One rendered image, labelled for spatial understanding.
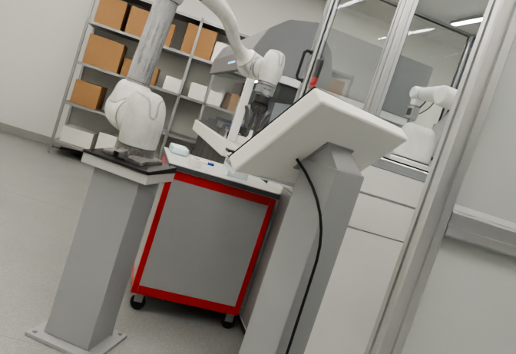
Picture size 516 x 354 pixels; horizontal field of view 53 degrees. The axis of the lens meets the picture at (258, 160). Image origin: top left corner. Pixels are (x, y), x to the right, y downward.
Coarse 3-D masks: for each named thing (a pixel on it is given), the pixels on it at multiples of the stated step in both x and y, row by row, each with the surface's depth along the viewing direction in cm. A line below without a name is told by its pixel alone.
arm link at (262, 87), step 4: (256, 84) 235; (260, 84) 233; (264, 84) 232; (268, 84) 232; (272, 84) 233; (256, 88) 234; (260, 88) 233; (264, 88) 232; (268, 88) 232; (272, 88) 233; (256, 92) 236; (260, 92) 233; (264, 92) 233; (268, 92) 233; (272, 92) 234; (268, 96) 235; (272, 96) 235
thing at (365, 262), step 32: (288, 192) 255; (352, 256) 201; (384, 256) 204; (256, 288) 258; (352, 288) 203; (384, 288) 206; (320, 320) 202; (352, 320) 205; (320, 352) 204; (352, 352) 207
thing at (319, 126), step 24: (312, 96) 123; (288, 120) 126; (312, 120) 127; (336, 120) 131; (360, 120) 137; (384, 120) 153; (264, 144) 130; (288, 144) 133; (312, 144) 138; (336, 144) 144; (360, 144) 150; (384, 144) 157; (240, 168) 135; (264, 168) 140; (288, 168) 146; (336, 168) 138; (360, 168) 167
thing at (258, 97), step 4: (256, 96) 234; (260, 96) 233; (264, 96) 233; (256, 100) 234; (260, 100) 233; (264, 100) 233; (268, 100) 235; (252, 104) 235; (256, 104) 236; (260, 104) 236; (264, 104) 236; (252, 108) 236; (264, 108) 237; (256, 112) 236; (264, 112) 237
